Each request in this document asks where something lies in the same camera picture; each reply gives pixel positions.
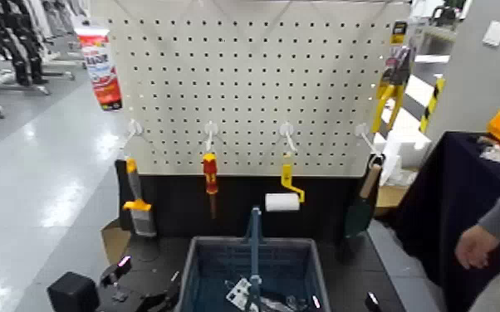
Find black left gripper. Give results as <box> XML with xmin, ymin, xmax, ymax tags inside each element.
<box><xmin>97</xmin><ymin>256</ymin><xmax>182</xmax><ymax>312</ymax></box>

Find red white glue tube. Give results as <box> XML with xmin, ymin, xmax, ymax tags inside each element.
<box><xmin>75</xmin><ymin>27</ymin><xmax>124</xmax><ymax>112</ymax></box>

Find blue plastic basket crate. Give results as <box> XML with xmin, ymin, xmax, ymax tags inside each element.
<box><xmin>174</xmin><ymin>206</ymin><xmax>331</xmax><ymax>312</ymax></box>

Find person's bare hand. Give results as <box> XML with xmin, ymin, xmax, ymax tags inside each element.
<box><xmin>454</xmin><ymin>224</ymin><xmax>500</xmax><ymax>271</ymax></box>

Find brown cardboard flap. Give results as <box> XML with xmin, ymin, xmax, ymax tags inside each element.
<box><xmin>100</xmin><ymin>217</ymin><xmax>132</xmax><ymax>266</ymax></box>

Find grey scraper yellow guard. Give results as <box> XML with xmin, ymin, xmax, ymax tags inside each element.
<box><xmin>121</xmin><ymin>157</ymin><xmax>158</xmax><ymax>238</ymax></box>

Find white card package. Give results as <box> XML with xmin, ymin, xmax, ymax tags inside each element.
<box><xmin>225</xmin><ymin>277</ymin><xmax>253</xmax><ymax>312</ymax></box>

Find yellow paint roller white sleeve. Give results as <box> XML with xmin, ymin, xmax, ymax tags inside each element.
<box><xmin>264</xmin><ymin>163</ymin><xmax>306</xmax><ymax>212</ymax></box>

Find brown cardboard box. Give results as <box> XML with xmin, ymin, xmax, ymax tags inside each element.
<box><xmin>375</xmin><ymin>184</ymin><xmax>410</xmax><ymax>209</ymax></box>

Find red yellow screwdriver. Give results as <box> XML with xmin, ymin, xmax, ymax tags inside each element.
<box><xmin>202</xmin><ymin>152</ymin><xmax>219</xmax><ymax>220</ymax></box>

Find dark navy table cloth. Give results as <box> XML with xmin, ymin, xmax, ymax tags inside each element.
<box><xmin>391</xmin><ymin>131</ymin><xmax>500</xmax><ymax>312</ymax></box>

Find white pegboard hook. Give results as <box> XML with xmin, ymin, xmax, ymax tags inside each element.
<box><xmin>278</xmin><ymin>121</ymin><xmax>298</xmax><ymax>154</ymax></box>
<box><xmin>124</xmin><ymin>119</ymin><xmax>145</xmax><ymax>146</ymax></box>
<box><xmin>354</xmin><ymin>122</ymin><xmax>384</xmax><ymax>158</ymax></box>
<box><xmin>203</xmin><ymin>120</ymin><xmax>219</xmax><ymax>154</ymax></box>

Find white foam blocks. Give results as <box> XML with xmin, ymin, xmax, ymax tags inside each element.
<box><xmin>371</xmin><ymin>75</ymin><xmax>434</xmax><ymax>186</ymax></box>

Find yellow pliers in package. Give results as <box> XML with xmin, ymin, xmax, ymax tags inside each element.
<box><xmin>370</xmin><ymin>20</ymin><xmax>412</xmax><ymax>134</ymax></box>

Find white pegboard panel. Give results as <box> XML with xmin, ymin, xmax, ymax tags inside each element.
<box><xmin>91</xmin><ymin>0</ymin><xmax>412</xmax><ymax>178</ymax></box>

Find black humanoid robot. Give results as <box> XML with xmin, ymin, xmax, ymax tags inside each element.
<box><xmin>0</xmin><ymin>0</ymin><xmax>49</xmax><ymax>86</ymax></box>

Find black kettle shaped device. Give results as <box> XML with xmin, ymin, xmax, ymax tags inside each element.
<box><xmin>430</xmin><ymin>5</ymin><xmax>461</xmax><ymax>28</ymax></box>

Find green trowel wooden handle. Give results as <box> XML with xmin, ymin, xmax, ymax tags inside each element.
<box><xmin>343</xmin><ymin>156</ymin><xmax>385</xmax><ymax>239</ymax></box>

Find yellow black striped post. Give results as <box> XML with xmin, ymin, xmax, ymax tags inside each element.
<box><xmin>419</xmin><ymin>75</ymin><xmax>446</xmax><ymax>134</ymax></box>

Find white wall switch plate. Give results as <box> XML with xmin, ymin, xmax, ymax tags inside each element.
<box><xmin>482</xmin><ymin>20</ymin><xmax>500</xmax><ymax>47</ymax></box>

